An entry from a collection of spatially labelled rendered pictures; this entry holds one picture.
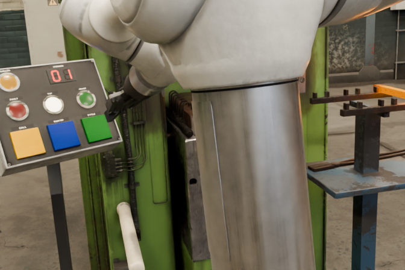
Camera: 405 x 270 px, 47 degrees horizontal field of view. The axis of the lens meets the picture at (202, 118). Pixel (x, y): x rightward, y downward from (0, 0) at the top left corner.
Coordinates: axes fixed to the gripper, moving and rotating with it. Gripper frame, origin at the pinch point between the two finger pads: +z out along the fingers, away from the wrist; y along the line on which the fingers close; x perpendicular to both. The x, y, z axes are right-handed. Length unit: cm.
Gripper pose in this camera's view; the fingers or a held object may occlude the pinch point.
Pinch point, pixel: (113, 112)
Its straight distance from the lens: 126.8
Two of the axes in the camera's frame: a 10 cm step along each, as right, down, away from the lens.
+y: 7.7, -1.8, 6.1
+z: -5.2, 3.6, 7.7
